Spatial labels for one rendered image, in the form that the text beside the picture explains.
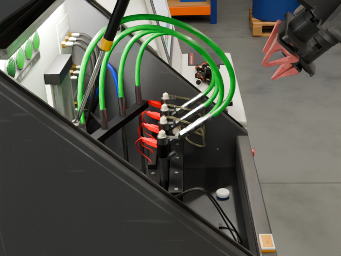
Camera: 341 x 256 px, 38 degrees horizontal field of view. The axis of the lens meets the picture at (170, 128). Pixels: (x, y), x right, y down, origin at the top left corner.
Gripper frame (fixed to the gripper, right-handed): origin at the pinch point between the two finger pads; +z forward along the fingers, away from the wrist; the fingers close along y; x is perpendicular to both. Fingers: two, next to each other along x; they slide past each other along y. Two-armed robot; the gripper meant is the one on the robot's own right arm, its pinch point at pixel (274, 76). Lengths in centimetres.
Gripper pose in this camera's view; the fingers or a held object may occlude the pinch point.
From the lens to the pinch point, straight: 132.1
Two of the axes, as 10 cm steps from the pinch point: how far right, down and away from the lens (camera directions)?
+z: -6.6, 5.5, 5.1
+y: -7.0, -7.0, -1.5
